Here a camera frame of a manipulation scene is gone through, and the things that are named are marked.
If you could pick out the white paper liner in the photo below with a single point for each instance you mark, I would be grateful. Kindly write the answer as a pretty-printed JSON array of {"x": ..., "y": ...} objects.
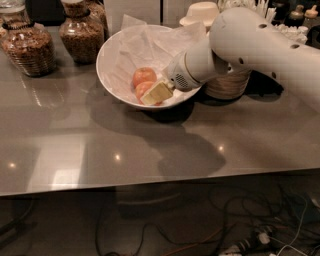
[{"x": 142, "y": 45}]

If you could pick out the red apple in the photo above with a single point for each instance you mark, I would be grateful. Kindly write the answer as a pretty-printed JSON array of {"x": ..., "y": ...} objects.
[
  {"x": 141, "y": 89},
  {"x": 144, "y": 74}
]

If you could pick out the middle glass cereal jar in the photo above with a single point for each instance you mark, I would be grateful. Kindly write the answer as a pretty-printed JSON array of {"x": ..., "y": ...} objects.
[{"x": 81, "y": 33}]

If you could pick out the dark bottle with cap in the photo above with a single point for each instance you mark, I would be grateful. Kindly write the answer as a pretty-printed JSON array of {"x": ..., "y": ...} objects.
[{"x": 296, "y": 17}]

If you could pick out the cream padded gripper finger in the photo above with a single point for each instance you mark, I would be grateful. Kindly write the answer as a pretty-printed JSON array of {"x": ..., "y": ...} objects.
[{"x": 158, "y": 93}]

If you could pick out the white straws bundle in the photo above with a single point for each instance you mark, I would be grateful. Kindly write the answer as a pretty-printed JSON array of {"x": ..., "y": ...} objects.
[{"x": 262, "y": 8}]

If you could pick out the large white bowl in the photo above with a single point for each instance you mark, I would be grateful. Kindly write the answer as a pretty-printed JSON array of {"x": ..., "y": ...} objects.
[{"x": 102, "y": 63}]

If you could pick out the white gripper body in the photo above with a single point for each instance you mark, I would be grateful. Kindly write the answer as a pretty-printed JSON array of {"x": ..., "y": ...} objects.
[{"x": 177, "y": 74}]

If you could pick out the white power strip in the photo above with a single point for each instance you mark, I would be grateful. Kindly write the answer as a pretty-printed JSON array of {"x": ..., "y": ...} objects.
[{"x": 240, "y": 248}]

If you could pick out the rear glass jar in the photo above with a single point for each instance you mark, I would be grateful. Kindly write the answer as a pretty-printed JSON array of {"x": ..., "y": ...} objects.
[{"x": 97, "y": 10}]

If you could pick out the glass cereal jar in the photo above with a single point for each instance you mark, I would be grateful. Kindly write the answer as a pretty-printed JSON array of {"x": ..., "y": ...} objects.
[
  {"x": 81, "y": 33},
  {"x": 28, "y": 46}
]

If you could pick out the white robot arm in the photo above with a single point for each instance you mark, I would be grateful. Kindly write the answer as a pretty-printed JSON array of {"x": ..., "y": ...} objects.
[{"x": 239, "y": 39}]

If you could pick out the rear stack paper bowls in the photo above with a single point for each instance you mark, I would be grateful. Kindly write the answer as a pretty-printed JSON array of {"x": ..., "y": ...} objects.
[{"x": 204, "y": 12}]

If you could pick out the left glass cereal jar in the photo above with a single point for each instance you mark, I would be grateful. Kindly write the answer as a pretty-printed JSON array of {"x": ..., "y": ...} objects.
[{"x": 28, "y": 46}]

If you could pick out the stack of paper bowls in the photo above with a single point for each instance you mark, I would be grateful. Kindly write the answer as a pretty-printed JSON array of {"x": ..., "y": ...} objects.
[{"x": 229, "y": 87}]

